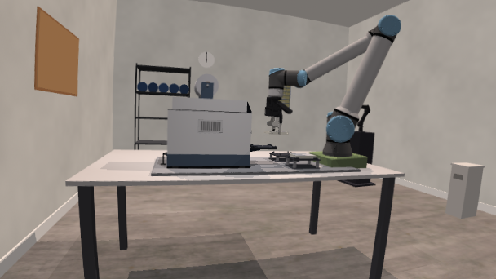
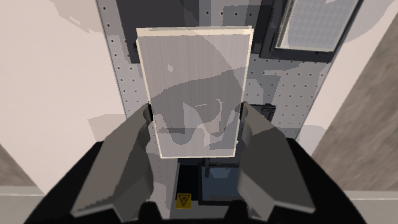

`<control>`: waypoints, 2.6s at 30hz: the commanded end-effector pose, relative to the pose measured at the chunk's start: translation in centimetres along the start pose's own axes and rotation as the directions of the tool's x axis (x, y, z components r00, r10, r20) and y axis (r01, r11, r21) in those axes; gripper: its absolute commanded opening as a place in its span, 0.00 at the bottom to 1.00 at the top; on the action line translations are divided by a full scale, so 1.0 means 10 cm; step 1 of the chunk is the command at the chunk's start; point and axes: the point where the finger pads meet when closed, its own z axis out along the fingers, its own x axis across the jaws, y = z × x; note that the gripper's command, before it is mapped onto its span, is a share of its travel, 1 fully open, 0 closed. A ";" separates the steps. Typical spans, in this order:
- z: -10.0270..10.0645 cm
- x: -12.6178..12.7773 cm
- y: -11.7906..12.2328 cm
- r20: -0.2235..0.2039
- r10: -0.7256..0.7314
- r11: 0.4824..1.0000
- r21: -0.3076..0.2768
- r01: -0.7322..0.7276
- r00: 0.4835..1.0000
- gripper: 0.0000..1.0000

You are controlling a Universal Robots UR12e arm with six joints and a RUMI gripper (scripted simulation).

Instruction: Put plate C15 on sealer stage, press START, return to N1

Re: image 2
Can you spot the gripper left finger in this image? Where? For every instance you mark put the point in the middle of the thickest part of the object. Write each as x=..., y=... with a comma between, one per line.
x=108, y=184

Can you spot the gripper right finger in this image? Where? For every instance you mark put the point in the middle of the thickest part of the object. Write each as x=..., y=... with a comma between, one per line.
x=280, y=181

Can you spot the dark grey rectangular frame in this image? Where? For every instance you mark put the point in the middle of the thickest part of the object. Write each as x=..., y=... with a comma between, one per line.
x=154, y=14

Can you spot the cream well plate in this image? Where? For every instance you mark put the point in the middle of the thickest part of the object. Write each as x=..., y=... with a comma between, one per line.
x=188, y=31

